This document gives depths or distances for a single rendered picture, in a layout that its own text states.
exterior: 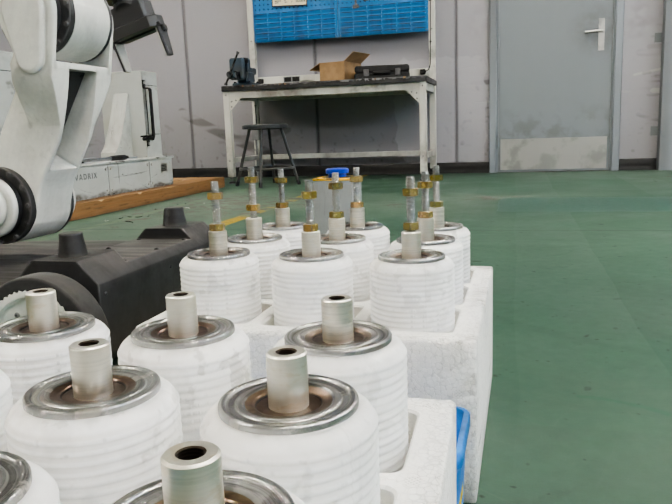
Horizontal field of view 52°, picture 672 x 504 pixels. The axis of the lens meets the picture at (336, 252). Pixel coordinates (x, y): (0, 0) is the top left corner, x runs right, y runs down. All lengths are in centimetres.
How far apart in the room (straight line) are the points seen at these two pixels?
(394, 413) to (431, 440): 4
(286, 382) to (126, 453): 9
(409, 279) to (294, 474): 42
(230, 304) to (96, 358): 42
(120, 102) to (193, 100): 203
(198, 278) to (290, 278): 11
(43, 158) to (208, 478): 112
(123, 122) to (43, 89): 323
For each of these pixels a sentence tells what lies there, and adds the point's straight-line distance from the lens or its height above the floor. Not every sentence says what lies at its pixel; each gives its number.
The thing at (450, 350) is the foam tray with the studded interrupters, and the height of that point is 17.
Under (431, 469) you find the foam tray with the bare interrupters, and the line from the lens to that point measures 47.
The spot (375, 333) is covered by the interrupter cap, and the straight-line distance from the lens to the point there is 49.
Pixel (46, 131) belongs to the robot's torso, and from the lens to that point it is 134.
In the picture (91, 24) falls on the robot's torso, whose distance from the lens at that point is 135.
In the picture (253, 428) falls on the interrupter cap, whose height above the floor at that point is 25.
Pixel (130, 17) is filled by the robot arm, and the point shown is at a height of 64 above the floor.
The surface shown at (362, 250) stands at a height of 24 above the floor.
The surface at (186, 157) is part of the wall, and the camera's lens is 660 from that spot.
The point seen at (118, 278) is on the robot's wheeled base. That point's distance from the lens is 116.
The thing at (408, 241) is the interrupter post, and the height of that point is 27.
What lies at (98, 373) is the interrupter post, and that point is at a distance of 42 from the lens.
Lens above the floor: 40
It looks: 10 degrees down
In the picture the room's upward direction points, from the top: 2 degrees counter-clockwise
